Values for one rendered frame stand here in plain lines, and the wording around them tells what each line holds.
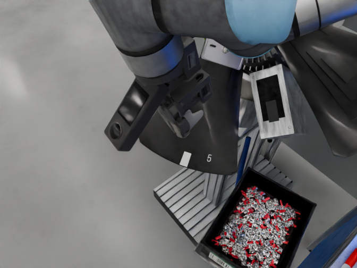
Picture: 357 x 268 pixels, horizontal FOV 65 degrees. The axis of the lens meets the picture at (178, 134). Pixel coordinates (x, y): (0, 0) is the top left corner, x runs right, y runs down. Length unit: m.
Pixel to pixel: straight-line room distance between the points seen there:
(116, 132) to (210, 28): 0.21
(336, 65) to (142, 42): 0.32
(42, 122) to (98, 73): 0.57
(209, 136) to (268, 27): 0.40
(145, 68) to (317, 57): 0.29
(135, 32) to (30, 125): 1.88
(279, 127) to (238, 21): 0.42
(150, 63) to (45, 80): 2.12
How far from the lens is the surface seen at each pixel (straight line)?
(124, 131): 0.40
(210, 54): 0.60
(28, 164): 1.94
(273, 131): 0.64
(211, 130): 0.61
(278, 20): 0.24
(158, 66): 0.33
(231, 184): 1.58
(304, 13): 0.36
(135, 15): 0.27
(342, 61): 0.53
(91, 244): 1.59
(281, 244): 0.68
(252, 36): 0.25
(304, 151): 1.79
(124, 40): 0.31
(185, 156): 0.62
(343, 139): 0.48
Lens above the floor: 1.46
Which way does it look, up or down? 52 degrees down
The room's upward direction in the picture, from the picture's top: straight up
